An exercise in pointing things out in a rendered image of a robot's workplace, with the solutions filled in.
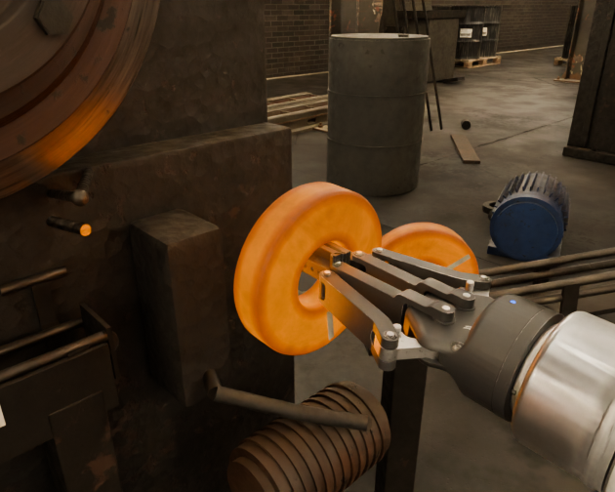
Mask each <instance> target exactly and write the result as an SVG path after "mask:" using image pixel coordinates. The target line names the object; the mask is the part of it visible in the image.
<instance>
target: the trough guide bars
mask: <svg viewBox="0 0 615 492"><path fill-rule="evenodd" d="M611 256H615V247H614V248H608V249H602V250H596V251H591V252H585V253H579V254H573V255H567V256H561V257H555V258H549V259H543V260H538V261H532V262H526V263H520V264H514V265H508V266H497V267H491V268H486V269H480V270H479V271H478V274H480V275H486V276H495V275H501V274H507V273H513V272H519V271H524V270H529V269H534V272H533V273H527V274H522V275H516V276H510V277H504V278H498V279H492V281H491V286H490V288H496V287H502V286H508V285H514V284H519V283H524V282H530V281H533V284H532V285H530V286H524V287H518V288H512V289H507V290H501V291H496V292H490V293H489V297H490V298H493V299H494V300H495V299H496V298H498V297H500V296H502V295H505V294H516V295H518V296H526V295H532V294H538V293H543V292H549V291H554V290H560V289H562V291H561V293H557V294H551V295H546V296H541V297H535V298H529V299H527V300H529V301H531V302H534V303H536V304H538V305H540V306H541V305H547V304H553V303H559V302H560V308H559V313H560V314H562V315H563V316H564V317H565V316H567V315H568V314H570V313H572V312H575V311H577V305H578V299H581V298H587V297H592V296H597V295H603V294H609V293H615V283H613V284H608V285H602V286H596V287H591V288H586V289H580V286H583V285H589V284H595V283H599V282H605V281H611V280H615V271H609V272H605V273H599V274H593V275H587V276H581V277H575V278H569V279H564V280H558V281H553V282H549V278H554V277H560V276H564V275H570V274H576V273H582V272H588V271H594V270H600V269H605V268H611V267H615V259H614V260H608V261H602V262H596V263H590V264H584V265H578V266H568V267H562V268H557V269H551V270H550V267H552V266H558V265H564V264H570V263H576V262H582V261H587V260H593V259H599V258H605V257H611ZM579 289H580V290H579Z"/></svg>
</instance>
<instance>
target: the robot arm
mask: <svg viewBox="0 0 615 492"><path fill-rule="evenodd" d="M386 261H387V262H389V263H386ZM303 272H305V273H308V274H309V275H311V276H312V277H314V278H316V279H318V280H319V288H318V301H319V302H320V303H321V304H322V305H323V306H324V307H325V308H326V309H328V310H329V311H330V312H331V313H332V314H333V315H334V316H335V317H336V318H337V319H338V320H339V321H340V322H341V323H342V324H343V325H345V326H346V327H347V328H348V329H349V330H350V331H351V333H352V334H353V335H354V336H355V337H356V338H357V339H358V340H359V341H361V342H362V343H363V344H364V345H365V346H366V347H368V348H369V349H370V350H371V352H372V354H373V356H374V359H375V361H376V363H377V365H378V367H379V368H380V369H381V370H383V371H392V370H393V369H394V368H395V364H396V360H399V359H411V358H418V360H419V361H420V362H421V363H423V364H424V365H426V366H429V367H432V368H436V369H440V370H443V371H445V372H447V373H449V374H450V375H451V377H452V378H453V379H454V381H455V383H456V385H457V387H458V389H459V391H460V392H461V393H462V394H463V395H464V396H466V397H468V398H469V399H471V400H473V401H474V402H476V403H478V404H479V405H481V406H483V407H484V408H486V409H487V410H489V411H491V412H492V413H494V414H496V415H497V416H499V417H501V418H502V419H504V420H506V421H507V422H512V434H513V436H514V437H515V438H516V440H517V441H518V442H520V443H521V444H523V445H525V446H526V447H528V448H530V449H531V450H533V451H534V452H536V453H538V454H539V455H541V456H542V457H544V458H546V459H547V460H549V461H550V462H552V463H554V464H555V465H557V466H559V467H560V468H562V469H563V470H565V471H567V472H569V473H570V474H572V475H574V476H575V477H577V478H578V479H580V480H581V481H582V483H583V484H585V485H587V486H588V487H590V488H591V489H595V490H597V491H598V492H615V324H613V323H611V322H608V321H606V320H604V319H601V318H599V317H596V316H594V315H592V314H589V313H587V312H584V311H575V312H572V313H570V314H568V315H567V316H565V317H564V316H563V315H562V314H560V313H558V312H556V311H553V310H551V309H549V308H546V307H543V306H540V305H538V304H536V303H534V302H531V301H529V300H527V299H524V298H522V297H520V296H518V295H516V294H505V295H502V296H500V297H498V298H496V299H495V300H494V299H493V298H490V297H489V290H490V286H491V281H492V279H491V278H490V277H489V276H486V275H480V274H474V273H467V272H460V271H457V270H454V269H451V268H448V267H445V266H439V265H436V264H432V263H429V262H426V261H422V260H419V259H416V258H413V257H409V256H406V255H403V254H399V253H396V252H393V251H390V250H387V249H384V248H374V249H373V250H372V254H367V253H365V252H362V251H354V252H352V251H350V250H348V249H346V248H344V247H342V246H340V245H338V244H335V243H333V242H331V241H330V242H327V243H325V244H323V245H321V246H320V247H319V248H317V249H316V250H315V251H314V252H313V253H312V254H311V256H310V257H309V258H308V260H307V262H306V264H305V266H304V268H303Z"/></svg>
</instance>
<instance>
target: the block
mask: <svg viewBox="0 0 615 492"><path fill-rule="evenodd" d="M129 230H130V236H131V243H132V249H133V256H134V263H135V269H136V276H137V282H138V289H139V295H140V302H141V309H142V315H143V328H144V334H145V340H146V347H147V354H148V360H149V367H150V373H151V376H152V377H153V378H154V379H155V380H156V381H157V382H158V383H159V384H160V385H161V386H162V387H163V388H164V389H165V390H166V391H167V392H169V393H170V394H172V395H173V396H174V397H175V398H176V399H177V400H178V401H179V402H180V404H181V405H182V406H186V407H188V406H192V405H194V404H196V403H198V402H200V401H202V400H203V399H205V398H207V397H209V396H208V395H207V391H206V389H205V386H204V382H203V376H204V373H205V372H206V371H207V370H208V369H215V370H216V372H217V373H218V376H219V379H220V382H221V385H222V387H227V386H228V385H229V384H230V383H231V380H232V375H231V361H230V347H229V333H228V321H227V307H226V281H225V267H224V253H223V240H222V233H221V231H220V229H219V228H218V226H217V225H214V224H212V223H210V222H207V221H205V220H203V219H201V218H199V217H197V216H195V215H193V214H191V213H189V212H187V211H185V210H182V209H176V210H172V211H169V212H165V213H161V214H157V215H154V216H150V217H146V218H143V219H139V220H136V221H133V222H132V223H130V228H129Z"/></svg>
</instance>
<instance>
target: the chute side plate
mask: <svg viewBox="0 0 615 492"><path fill-rule="evenodd" d="M100 390H102V392H103V397H104V402H105V407H106V411H108V410H110V409H112V408H114V407H116V406H118V405H119V402H118V396H117V391H116V385H115V381H114V375H113V370H112V365H111V359H110V354H109V348H108V344H107V343H103V344H100V345H98V346H95V347H93V348H89V349H87V350H85V351H82V352H80V353H77V354H75V355H72V356H71V357H68V358H66V359H63V360H61V361H58V362H56V363H54V364H51V365H49V366H46V367H44V368H41V369H39V370H37V371H34V372H32V373H29V374H27V375H24V376H22V377H20V378H17V379H15V380H12V381H11V382H8V383H6V384H4V385H1V386H0V407H1V410H2V413H3V417H4V420H5V423H6V426H3V427H1V428H0V465H1V464H3V463H5V462H7V461H9V460H11V459H13V458H15V457H17V456H18V455H20V454H22V453H24V452H26V451H28V450H30V449H32V448H34V447H36V446H38V445H40V444H42V443H44V442H46V441H48V440H50V439H52V438H53V435H52V431H51V427H50V424H49V420H48V416H49V415H50V414H52V413H54V412H56V411H58V410H60V409H62V408H64V407H66V406H68V405H70V404H72V403H74V402H76V401H79V400H81V399H83V398H85V397H87V396H89V395H91V394H94V393H96V392H98V391H100Z"/></svg>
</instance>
